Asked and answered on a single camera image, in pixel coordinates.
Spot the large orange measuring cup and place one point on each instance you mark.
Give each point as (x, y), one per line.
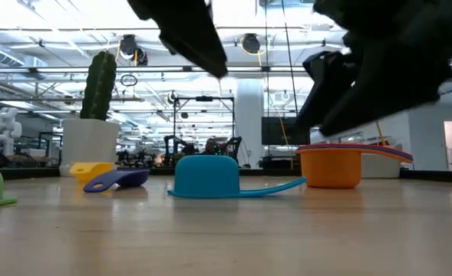
(331, 168)

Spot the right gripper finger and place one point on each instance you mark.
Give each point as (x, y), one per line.
(394, 84)
(325, 84)

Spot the grey plastic basket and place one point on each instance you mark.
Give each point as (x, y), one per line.
(379, 168)

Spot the black gantry frame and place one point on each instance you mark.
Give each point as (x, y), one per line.
(204, 98)

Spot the white humanoid robot figure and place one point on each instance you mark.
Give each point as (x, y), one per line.
(7, 130)

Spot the person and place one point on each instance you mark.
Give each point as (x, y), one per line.
(210, 146)

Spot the black wall monitor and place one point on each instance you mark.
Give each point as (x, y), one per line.
(279, 130)

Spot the white hexagonal plant pot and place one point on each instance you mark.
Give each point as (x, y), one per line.
(89, 147)

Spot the green cactus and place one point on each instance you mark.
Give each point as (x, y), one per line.
(99, 88)

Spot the white building column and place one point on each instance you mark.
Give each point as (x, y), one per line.
(248, 115)

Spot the small navy measuring cup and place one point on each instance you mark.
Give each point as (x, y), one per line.
(129, 178)

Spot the black aluminium table frame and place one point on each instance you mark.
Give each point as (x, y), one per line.
(37, 173)

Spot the yellow measuring cup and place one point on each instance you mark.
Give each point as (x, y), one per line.
(89, 170)

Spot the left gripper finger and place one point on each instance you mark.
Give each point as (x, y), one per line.
(198, 42)

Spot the light blue measuring cup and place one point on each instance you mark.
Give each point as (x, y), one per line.
(206, 174)

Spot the red measuring cup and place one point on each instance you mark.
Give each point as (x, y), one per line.
(340, 145)

